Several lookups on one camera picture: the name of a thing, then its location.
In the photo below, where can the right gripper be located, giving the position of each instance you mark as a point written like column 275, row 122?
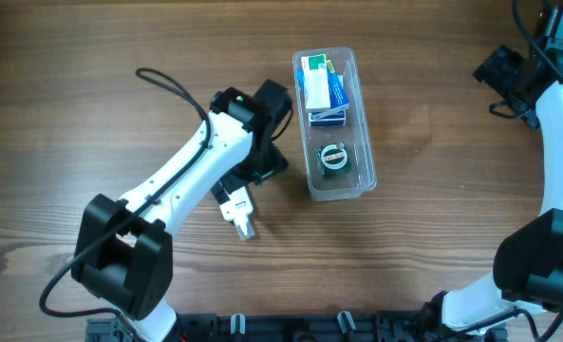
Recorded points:
column 492, row 66

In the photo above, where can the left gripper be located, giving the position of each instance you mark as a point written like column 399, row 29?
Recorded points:
column 266, row 166

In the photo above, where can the white spray bottle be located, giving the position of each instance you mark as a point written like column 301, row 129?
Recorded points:
column 237, row 210

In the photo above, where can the Hansaplast plaster box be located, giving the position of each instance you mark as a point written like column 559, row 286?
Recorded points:
column 327, row 119

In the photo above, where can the green Zam-Buk ointment box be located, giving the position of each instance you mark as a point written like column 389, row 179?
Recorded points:
column 333, row 159

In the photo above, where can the blue medicine box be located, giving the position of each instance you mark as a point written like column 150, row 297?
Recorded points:
column 337, row 95

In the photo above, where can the white green medicine box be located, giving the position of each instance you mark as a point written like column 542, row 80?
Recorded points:
column 315, row 83

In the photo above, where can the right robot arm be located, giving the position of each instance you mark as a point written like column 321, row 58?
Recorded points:
column 527, row 275

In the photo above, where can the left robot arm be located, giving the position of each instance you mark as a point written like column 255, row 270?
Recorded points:
column 124, row 246

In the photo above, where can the clear plastic container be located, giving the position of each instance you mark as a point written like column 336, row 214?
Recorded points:
column 355, row 134

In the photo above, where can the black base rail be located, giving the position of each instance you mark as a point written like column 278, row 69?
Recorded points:
column 344, row 326

